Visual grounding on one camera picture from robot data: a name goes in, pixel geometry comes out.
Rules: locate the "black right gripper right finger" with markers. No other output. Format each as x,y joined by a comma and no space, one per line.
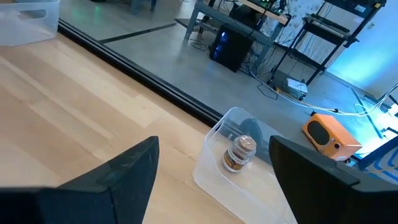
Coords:
326,193

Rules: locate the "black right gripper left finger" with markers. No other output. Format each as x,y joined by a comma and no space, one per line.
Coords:
93,199

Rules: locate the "small glass spice jar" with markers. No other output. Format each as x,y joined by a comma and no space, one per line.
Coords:
238,155

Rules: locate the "orange speaker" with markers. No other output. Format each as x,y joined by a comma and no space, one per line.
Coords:
329,138

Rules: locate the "clear plastic bin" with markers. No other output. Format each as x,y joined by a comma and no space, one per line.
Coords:
224,193
18,29

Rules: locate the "white power box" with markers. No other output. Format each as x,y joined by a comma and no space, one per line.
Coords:
297,87

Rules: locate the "black metal rack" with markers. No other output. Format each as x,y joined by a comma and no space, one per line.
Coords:
326,34

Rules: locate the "black computer tower blue light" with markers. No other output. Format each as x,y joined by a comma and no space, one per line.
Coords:
230,48

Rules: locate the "grey workbench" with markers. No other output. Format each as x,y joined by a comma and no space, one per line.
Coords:
217,17

